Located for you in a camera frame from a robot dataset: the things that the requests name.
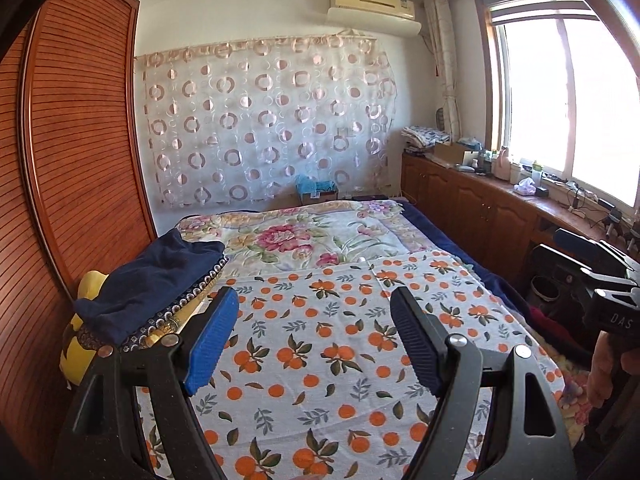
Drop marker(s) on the yellow plush toy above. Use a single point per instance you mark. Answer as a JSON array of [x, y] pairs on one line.
[[75, 360]]

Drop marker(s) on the circle-patterned sheer curtain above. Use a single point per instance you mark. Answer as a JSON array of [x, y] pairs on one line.
[[260, 120]]

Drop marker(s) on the navy blanket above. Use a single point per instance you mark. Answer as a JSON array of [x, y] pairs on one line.
[[450, 240]]

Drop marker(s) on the black trash bin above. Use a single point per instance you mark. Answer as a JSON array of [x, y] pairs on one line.
[[545, 289]]

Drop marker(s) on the small brown box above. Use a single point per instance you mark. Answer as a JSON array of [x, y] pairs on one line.
[[322, 198]]

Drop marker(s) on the window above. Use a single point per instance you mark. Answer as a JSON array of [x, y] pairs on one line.
[[565, 100]]

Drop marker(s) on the floral blanket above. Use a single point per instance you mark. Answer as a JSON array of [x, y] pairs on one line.
[[290, 235]]

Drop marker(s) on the cardboard box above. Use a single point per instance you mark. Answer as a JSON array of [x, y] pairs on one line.
[[450, 152]]

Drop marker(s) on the person's right hand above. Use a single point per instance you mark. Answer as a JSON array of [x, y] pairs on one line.
[[600, 375]]

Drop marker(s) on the teal cloth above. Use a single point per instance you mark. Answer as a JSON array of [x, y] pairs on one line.
[[315, 185]]

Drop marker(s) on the small black box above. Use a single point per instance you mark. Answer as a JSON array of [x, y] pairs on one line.
[[542, 191]]

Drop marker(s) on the pink floral cloth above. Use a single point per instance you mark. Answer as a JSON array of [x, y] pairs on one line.
[[572, 400]]

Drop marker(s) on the small black tripod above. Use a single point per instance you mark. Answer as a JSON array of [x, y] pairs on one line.
[[614, 222]]

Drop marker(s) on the long wooden cabinet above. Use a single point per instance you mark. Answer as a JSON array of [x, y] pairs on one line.
[[475, 210]]

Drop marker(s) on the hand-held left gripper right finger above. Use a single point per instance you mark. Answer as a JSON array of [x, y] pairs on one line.
[[417, 345]]

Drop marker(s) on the white air conditioner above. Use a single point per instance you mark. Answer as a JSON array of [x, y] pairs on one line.
[[372, 10]]

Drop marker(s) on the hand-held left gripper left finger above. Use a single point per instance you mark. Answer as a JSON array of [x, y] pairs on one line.
[[212, 340]]

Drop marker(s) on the red cloth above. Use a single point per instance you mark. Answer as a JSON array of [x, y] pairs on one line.
[[547, 317]]

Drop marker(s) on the wooden slatted wardrobe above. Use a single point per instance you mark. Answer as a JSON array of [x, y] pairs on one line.
[[65, 160]]

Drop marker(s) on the navy printed t-shirt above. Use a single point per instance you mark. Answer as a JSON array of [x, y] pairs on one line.
[[145, 280]]

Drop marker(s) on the orange fruit print bed sheet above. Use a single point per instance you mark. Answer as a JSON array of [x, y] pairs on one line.
[[325, 350]]

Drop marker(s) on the white tied window curtain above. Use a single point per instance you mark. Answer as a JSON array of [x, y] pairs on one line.
[[445, 60]]

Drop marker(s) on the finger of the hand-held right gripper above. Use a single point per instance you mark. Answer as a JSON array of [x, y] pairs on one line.
[[590, 247], [610, 282]]

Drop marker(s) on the stack of folded cloths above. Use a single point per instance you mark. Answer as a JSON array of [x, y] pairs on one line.
[[427, 136]]

